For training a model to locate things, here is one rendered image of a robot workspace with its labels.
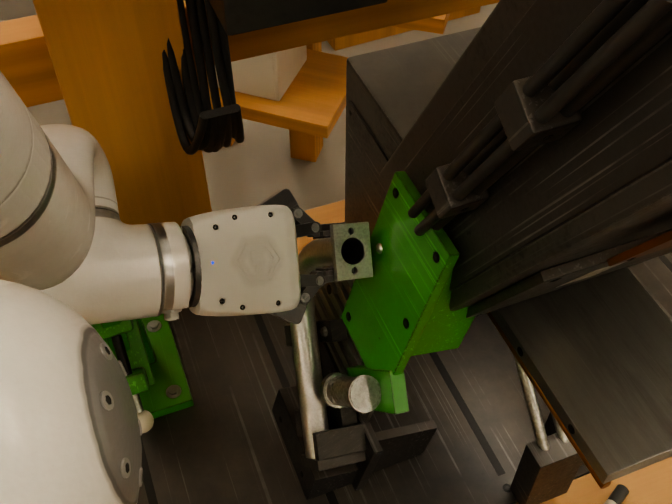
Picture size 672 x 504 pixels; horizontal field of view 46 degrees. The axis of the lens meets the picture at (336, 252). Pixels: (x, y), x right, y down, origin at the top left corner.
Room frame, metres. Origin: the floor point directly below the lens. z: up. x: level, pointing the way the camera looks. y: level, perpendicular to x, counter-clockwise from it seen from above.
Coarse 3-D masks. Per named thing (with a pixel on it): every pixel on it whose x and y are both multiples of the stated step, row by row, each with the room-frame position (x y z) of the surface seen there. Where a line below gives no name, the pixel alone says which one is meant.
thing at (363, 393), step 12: (336, 372) 0.48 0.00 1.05; (324, 384) 0.46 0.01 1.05; (336, 384) 0.45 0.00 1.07; (348, 384) 0.43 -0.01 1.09; (360, 384) 0.43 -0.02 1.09; (372, 384) 0.43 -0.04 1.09; (324, 396) 0.45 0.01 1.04; (336, 396) 0.44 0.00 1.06; (348, 396) 0.42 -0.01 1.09; (360, 396) 0.42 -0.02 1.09; (372, 396) 0.42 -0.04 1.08; (360, 408) 0.41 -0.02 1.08; (372, 408) 0.41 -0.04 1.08
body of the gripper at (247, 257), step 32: (192, 224) 0.49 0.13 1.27; (224, 224) 0.49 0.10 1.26; (256, 224) 0.50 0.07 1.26; (288, 224) 0.51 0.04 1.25; (192, 256) 0.46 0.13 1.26; (224, 256) 0.47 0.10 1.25; (256, 256) 0.48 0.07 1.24; (288, 256) 0.49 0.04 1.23; (224, 288) 0.45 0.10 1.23; (256, 288) 0.46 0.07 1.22; (288, 288) 0.46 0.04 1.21
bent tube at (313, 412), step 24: (336, 240) 0.52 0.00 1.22; (360, 240) 0.52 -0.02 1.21; (312, 264) 0.55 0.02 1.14; (336, 264) 0.50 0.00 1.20; (360, 264) 0.51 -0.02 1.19; (312, 312) 0.54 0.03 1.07; (312, 336) 0.52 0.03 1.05; (312, 360) 0.50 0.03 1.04; (312, 384) 0.48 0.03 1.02; (312, 408) 0.46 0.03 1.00; (312, 432) 0.44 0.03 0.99; (312, 456) 0.42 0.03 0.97
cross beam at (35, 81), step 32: (416, 0) 0.95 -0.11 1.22; (448, 0) 0.97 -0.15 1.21; (480, 0) 0.99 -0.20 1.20; (0, 32) 0.79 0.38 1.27; (32, 32) 0.79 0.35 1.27; (256, 32) 0.87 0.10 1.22; (288, 32) 0.88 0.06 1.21; (320, 32) 0.90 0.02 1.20; (352, 32) 0.92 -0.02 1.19; (0, 64) 0.76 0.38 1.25; (32, 64) 0.77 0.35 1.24; (32, 96) 0.77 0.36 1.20
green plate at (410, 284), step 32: (416, 192) 0.53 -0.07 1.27; (384, 224) 0.54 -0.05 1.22; (416, 224) 0.50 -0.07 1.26; (384, 256) 0.52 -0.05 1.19; (416, 256) 0.48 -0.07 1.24; (448, 256) 0.45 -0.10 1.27; (352, 288) 0.54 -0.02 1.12; (384, 288) 0.50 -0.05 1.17; (416, 288) 0.46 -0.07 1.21; (448, 288) 0.46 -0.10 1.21; (352, 320) 0.52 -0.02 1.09; (384, 320) 0.48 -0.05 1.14; (416, 320) 0.44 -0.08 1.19; (448, 320) 0.47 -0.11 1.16; (384, 352) 0.46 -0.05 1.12; (416, 352) 0.45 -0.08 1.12
